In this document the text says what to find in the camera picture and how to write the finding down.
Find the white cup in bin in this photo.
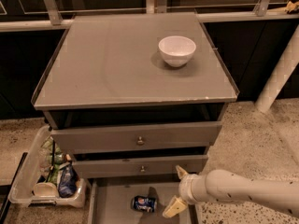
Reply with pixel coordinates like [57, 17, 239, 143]
[33, 182, 59, 197]

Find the white ceramic bowl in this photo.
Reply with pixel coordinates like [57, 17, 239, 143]
[158, 35, 196, 67]

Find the green snack bag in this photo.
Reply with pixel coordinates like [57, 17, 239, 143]
[38, 136, 64, 185]

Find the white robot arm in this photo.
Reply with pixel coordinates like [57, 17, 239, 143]
[163, 165, 299, 218]

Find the grey bottom drawer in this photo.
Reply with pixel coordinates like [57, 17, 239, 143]
[87, 175, 202, 224]

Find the grey top drawer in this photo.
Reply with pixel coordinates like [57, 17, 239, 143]
[51, 121, 222, 154]

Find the grey drawer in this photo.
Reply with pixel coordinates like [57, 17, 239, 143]
[87, 175, 202, 224]
[51, 121, 222, 154]
[73, 155, 208, 178]

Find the clear plastic storage bin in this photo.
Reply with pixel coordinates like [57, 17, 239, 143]
[8, 126, 86, 208]

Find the blue snack bag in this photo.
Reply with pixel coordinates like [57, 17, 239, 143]
[58, 164, 78, 198]

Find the blue pepsi can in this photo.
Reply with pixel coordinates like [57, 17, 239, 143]
[132, 196, 157, 213]

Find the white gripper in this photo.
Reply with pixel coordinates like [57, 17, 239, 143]
[163, 165, 208, 218]

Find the metal railing frame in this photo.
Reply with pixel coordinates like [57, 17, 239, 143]
[0, 0, 298, 33]

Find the grey middle drawer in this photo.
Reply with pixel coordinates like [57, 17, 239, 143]
[73, 155, 208, 178]

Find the grey drawer cabinet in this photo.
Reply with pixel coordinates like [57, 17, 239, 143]
[30, 11, 240, 224]

